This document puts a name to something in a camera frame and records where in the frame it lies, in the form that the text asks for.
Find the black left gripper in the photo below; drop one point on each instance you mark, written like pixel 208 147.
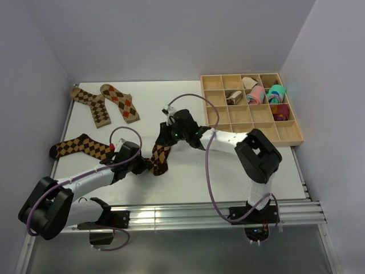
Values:
pixel 143 164

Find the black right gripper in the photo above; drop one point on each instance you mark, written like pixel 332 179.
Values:
pixel 163 138

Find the dark brown tan argyle sock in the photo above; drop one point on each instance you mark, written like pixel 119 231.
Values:
pixel 158 162

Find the brown tan striped sock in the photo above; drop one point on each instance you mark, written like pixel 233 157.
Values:
pixel 234 97

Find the tan orange argyle sock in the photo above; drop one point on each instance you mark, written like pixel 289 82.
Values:
pixel 123 102

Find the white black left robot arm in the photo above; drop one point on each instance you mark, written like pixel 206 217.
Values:
pixel 55 204

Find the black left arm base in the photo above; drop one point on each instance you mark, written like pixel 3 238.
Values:
pixel 115 220

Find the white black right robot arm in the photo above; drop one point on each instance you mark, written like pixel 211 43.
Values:
pixel 256 153

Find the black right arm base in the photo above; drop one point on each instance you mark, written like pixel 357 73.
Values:
pixel 268 215

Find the brown yellow argyle sock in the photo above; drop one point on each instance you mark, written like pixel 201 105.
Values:
pixel 83 144

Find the wooden compartment organizer box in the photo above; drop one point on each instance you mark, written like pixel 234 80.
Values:
pixel 244 117

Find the cream rolled sock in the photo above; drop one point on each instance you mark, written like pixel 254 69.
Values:
pixel 248 82

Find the pink rolled sock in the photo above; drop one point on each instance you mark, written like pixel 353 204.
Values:
pixel 256 96

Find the maroon rolled sock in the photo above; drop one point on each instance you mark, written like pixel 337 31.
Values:
pixel 281 112

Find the teal rolled sock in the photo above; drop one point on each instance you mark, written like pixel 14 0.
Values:
pixel 276 94

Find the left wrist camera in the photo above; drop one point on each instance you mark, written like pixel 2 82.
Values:
pixel 119 142

